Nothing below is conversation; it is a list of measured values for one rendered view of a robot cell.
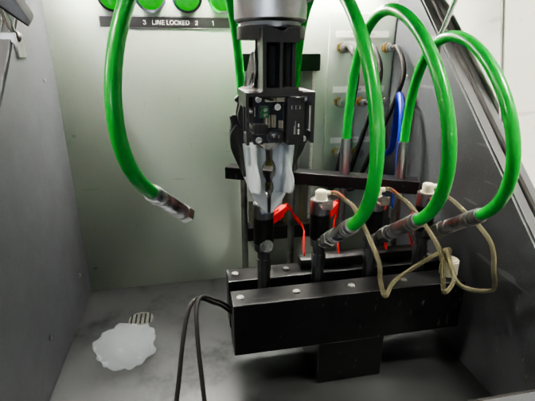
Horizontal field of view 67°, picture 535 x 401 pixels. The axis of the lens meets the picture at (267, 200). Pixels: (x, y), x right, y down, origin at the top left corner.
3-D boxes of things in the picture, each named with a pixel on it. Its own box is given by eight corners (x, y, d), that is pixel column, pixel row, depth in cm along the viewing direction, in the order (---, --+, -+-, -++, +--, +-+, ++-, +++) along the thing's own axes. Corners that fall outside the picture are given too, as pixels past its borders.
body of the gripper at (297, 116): (243, 152, 41) (240, 22, 37) (233, 137, 49) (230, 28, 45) (316, 149, 42) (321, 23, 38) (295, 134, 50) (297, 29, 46)
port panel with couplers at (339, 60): (327, 180, 82) (336, 10, 71) (322, 175, 85) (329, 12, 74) (387, 176, 84) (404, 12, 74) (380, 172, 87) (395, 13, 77)
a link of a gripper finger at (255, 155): (249, 228, 46) (247, 148, 43) (242, 210, 51) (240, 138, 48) (276, 226, 46) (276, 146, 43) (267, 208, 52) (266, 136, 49)
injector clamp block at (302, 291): (236, 395, 58) (232, 305, 53) (228, 348, 67) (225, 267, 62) (451, 363, 64) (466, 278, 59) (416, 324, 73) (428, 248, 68)
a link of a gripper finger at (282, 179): (276, 226, 46) (276, 146, 43) (267, 208, 52) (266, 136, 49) (302, 224, 47) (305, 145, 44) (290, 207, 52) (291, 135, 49)
